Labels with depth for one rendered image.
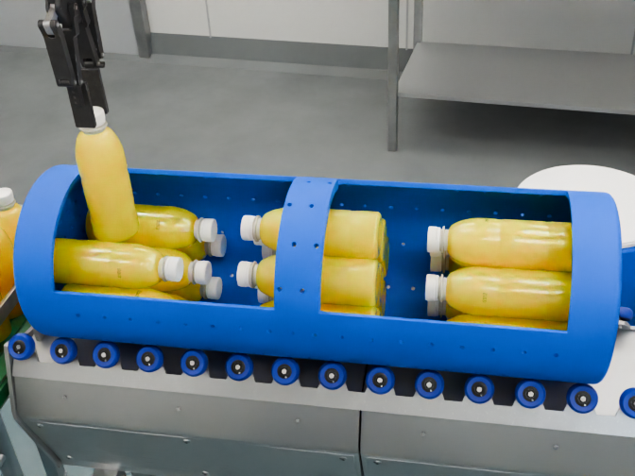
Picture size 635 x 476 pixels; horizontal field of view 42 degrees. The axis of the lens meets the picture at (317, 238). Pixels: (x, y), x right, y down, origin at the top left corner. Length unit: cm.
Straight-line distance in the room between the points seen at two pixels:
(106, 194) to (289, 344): 36
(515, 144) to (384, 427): 278
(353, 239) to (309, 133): 287
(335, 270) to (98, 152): 39
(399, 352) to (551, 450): 30
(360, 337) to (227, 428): 32
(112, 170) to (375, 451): 60
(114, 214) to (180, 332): 21
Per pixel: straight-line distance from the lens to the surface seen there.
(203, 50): 497
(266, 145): 398
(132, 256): 129
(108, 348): 139
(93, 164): 126
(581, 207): 121
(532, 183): 164
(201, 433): 141
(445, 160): 382
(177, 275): 129
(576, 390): 129
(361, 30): 464
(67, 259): 133
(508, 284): 119
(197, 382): 137
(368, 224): 121
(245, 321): 121
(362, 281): 120
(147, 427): 144
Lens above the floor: 187
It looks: 35 degrees down
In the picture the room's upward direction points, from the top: 3 degrees counter-clockwise
